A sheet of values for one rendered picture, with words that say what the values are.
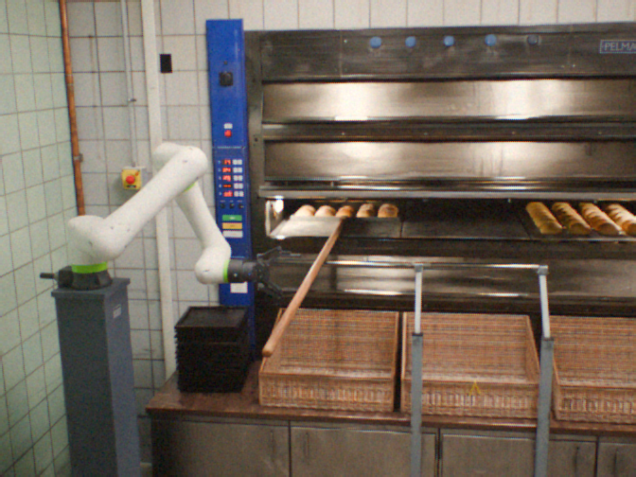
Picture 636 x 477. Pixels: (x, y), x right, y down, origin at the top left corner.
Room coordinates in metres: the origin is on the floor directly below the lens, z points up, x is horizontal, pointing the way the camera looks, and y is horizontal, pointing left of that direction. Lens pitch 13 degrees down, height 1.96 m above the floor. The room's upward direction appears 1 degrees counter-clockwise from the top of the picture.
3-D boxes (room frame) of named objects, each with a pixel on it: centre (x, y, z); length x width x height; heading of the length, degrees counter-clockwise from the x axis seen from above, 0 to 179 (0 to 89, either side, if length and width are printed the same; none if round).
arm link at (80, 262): (2.62, 0.81, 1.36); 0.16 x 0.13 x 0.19; 37
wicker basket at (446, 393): (3.02, -0.62, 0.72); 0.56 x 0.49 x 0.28; 83
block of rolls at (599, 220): (3.64, -1.29, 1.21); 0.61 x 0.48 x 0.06; 172
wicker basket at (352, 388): (3.11, -0.05, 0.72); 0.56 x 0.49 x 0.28; 81
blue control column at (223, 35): (4.36, 0.25, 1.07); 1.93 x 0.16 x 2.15; 172
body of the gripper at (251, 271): (2.80, 0.23, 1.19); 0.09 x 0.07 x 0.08; 81
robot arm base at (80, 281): (2.64, 0.87, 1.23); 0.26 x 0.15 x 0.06; 78
